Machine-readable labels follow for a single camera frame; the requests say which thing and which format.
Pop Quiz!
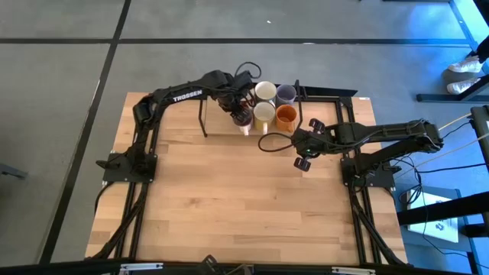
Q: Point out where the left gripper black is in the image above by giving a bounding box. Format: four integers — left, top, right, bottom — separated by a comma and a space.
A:
211, 70, 256, 120

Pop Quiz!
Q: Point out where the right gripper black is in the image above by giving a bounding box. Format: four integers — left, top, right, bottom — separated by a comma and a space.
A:
291, 117, 327, 173

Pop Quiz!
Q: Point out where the purple mug white handle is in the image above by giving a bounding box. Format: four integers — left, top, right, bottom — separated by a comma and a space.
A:
232, 108, 254, 137

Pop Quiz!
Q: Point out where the yellow mug white handle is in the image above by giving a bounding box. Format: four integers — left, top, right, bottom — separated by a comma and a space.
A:
252, 101, 277, 135

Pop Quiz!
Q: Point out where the orange mug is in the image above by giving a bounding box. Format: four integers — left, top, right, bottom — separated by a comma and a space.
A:
275, 104, 299, 134

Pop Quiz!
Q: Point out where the black metal rack wooden shelf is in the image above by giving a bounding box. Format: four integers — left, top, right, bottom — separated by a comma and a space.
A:
197, 77, 306, 139

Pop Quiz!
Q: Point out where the pale lavender mug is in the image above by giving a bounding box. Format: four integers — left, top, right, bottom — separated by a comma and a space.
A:
274, 84, 298, 108

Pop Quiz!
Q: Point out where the white box with logo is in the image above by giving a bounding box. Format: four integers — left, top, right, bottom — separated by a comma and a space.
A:
406, 188, 460, 244

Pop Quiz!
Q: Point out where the person's leg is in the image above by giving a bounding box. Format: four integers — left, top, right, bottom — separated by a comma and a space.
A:
473, 40, 489, 64

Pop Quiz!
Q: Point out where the grey floor object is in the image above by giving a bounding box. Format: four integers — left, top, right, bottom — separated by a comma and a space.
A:
0, 163, 28, 180

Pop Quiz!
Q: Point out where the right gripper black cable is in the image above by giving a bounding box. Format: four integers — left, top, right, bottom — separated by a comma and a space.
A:
257, 131, 297, 154

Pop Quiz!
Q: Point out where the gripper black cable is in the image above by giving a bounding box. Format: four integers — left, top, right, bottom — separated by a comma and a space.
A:
257, 131, 297, 154
234, 61, 262, 81

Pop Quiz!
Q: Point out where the black aluminium cross rail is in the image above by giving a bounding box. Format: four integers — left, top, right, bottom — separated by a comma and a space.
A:
300, 95, 345, 103

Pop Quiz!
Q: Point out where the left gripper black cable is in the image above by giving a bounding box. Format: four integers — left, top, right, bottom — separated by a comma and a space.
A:
234, 61, 262, 81

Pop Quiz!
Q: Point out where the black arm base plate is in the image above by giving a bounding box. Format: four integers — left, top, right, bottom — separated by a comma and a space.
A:
341, 157, 397, 189
102, 151, 158, 183

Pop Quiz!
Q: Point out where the black aluminium frame rail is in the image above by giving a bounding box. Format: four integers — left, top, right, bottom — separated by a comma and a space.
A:
341, 98, 387, 265
114, 182, 161, 260

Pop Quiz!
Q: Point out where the silver metal bracket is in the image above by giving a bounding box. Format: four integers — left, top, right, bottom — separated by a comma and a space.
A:
331, 266, 377, 275
119, 262, 164, 273

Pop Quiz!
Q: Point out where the black table leg frame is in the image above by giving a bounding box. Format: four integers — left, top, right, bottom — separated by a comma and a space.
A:
415, 74, 489, 104

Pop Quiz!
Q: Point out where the black floor cable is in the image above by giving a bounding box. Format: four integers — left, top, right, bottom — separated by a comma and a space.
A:
376, 121, 489, 184

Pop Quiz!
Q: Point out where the black desk frame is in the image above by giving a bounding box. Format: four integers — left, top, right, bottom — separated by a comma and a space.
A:
396, 189, 489, 240

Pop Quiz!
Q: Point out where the black upright post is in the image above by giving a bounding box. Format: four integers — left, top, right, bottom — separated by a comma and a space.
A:
470, 105, 489, 165

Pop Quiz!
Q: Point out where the black overhead frame beam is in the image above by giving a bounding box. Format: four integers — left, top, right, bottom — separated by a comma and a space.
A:
0, 258, 489, 275

